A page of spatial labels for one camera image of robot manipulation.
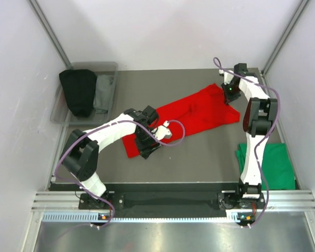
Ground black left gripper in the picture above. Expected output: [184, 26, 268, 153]
[134, 128, 161, 160]

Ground red t shirt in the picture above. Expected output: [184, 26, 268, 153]
[121, 82, 241, 159]

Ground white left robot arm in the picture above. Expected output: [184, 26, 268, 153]
[61, 106, 172, 208]

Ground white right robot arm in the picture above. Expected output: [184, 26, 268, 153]
[219, 63, 279, 208]

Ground grey t shirt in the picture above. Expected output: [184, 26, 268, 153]
[93, 75, 114, 114]

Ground black t shirt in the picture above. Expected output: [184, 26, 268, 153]
[59, 69, 97, 118]

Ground green folded t shirt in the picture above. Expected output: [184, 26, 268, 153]
[235, 143, 297, 191]

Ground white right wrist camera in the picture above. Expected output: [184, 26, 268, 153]
[218, 69, 234, 85]

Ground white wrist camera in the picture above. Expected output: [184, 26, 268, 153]
[153, 121, 172, 141]
[218, 69, 234, 85]

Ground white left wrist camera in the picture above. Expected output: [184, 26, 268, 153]
[153, 121, 172, 141]

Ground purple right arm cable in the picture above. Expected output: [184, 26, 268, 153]
[212, 57, 281, 228]

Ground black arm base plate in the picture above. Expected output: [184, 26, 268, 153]
[81, 182, 266, 210]

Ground right aluminium corner post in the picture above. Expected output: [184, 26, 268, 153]
[261, 0, 312, 77]

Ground aluminium corner post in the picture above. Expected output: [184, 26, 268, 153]
[27, 0, 72, 69]
[261, 0, 312, 77]

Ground slotted grey cable duct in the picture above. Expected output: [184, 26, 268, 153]
[43, 212, 251, 223]

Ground aluminium frame rail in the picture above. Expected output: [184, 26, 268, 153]
[32, 190, 315, 212]

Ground left aluminium corner post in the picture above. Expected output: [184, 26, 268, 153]
[27, 0, 72, 69]

